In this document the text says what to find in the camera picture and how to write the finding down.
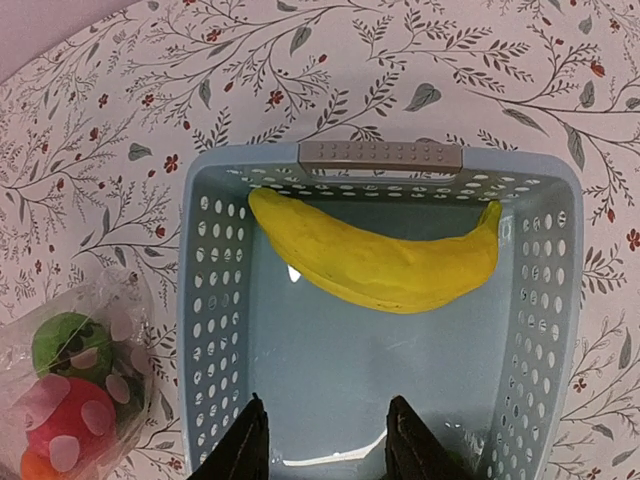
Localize light blue plastic basket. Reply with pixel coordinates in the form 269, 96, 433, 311
177, 141, 583, 479

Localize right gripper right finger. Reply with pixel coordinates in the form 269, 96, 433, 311
385, 395, 472, 480

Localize green orange toy mango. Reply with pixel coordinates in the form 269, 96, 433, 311
20, 450, 58, 480

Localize green toy cabbage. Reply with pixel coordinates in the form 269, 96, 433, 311
31, 312, 113, 385

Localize floral tablecloth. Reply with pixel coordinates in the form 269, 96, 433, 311
1, 1, 639, 479

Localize yellow toy banana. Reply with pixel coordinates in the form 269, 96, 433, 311
248, 188, 502, 314

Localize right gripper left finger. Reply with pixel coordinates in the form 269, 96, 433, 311
188, 393, 270, 480

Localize green toy pepper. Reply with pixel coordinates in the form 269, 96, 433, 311
447, 450, 470, 470

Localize red toy apple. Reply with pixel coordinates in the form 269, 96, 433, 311
16, 374, 116, 474

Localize clear zip top bag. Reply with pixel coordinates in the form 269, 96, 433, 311
1, 267, 154, 479

